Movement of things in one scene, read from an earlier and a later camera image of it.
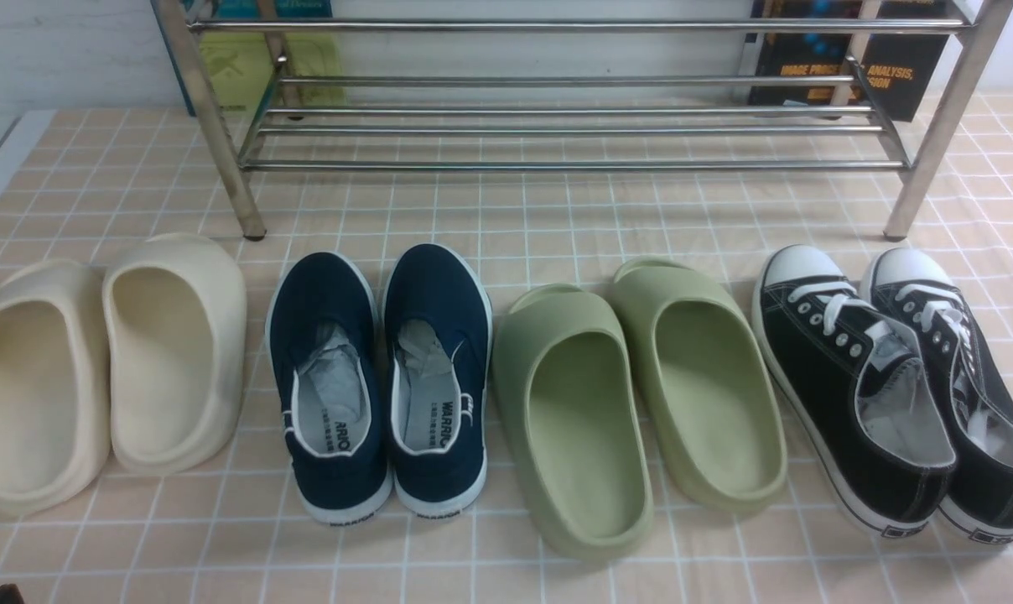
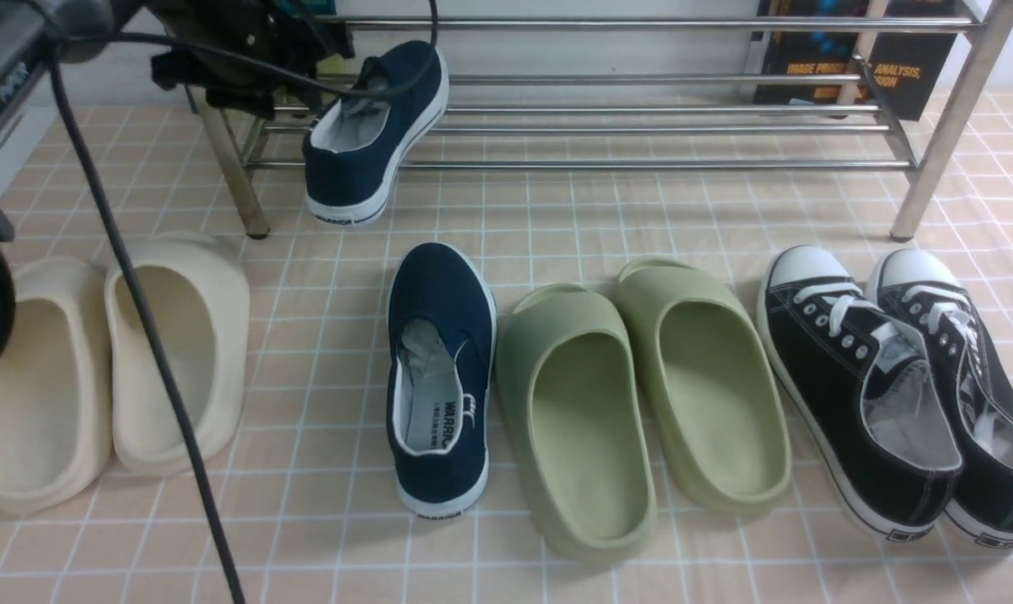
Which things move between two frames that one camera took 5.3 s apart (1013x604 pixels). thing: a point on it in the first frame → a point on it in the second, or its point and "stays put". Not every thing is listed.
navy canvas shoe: [438, 340] stays put
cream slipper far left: [40, 404] stays put
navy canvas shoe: [324, 340] → [356, 151]
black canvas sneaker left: [859, 387] stays put
